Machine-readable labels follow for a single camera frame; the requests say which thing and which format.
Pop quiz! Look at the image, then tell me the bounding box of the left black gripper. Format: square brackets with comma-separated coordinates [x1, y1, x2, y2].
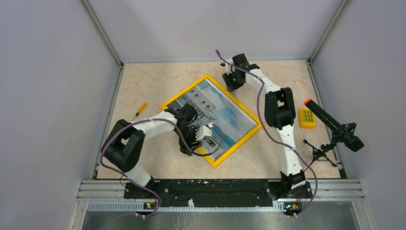
[175, 126, 203, 156]

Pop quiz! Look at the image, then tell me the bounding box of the building and sky photo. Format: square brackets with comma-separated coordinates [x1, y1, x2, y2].
[166, 79, 258, 162]

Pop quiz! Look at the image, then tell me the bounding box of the yellow picture frame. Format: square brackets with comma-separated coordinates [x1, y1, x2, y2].
[160, 74, 263, 169]

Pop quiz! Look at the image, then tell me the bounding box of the orange handled screwdriver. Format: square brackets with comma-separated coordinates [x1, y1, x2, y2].
[131, 102, 147, 122]

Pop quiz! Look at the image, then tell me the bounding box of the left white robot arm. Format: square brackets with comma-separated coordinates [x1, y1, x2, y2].
[101, 104, 213, 198]

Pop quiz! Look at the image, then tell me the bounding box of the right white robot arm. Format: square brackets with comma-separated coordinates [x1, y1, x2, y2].
[220, 54, 306, 197]

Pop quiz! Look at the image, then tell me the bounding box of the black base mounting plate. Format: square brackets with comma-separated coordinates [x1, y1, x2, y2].
[124, 179, 313, 207]

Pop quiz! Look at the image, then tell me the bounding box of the yellow screw box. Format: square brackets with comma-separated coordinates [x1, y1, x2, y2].
[299, 108, 316, 129]

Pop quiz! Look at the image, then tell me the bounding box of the black mini tripod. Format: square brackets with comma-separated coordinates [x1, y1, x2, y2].
[303, 139, 337, 168]

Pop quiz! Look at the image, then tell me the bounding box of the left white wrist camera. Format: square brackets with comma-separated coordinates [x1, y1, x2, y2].
[195, 123, 214, 141]

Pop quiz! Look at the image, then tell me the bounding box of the aluminium front rail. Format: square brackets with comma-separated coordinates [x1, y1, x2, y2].
[76, 179, 365, 201]

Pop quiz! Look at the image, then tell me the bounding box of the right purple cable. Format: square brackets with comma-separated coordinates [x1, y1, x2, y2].
[215, 49, 318, 219]

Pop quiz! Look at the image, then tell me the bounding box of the white cable duct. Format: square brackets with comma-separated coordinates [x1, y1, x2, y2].
[87, 200, 286, 212]

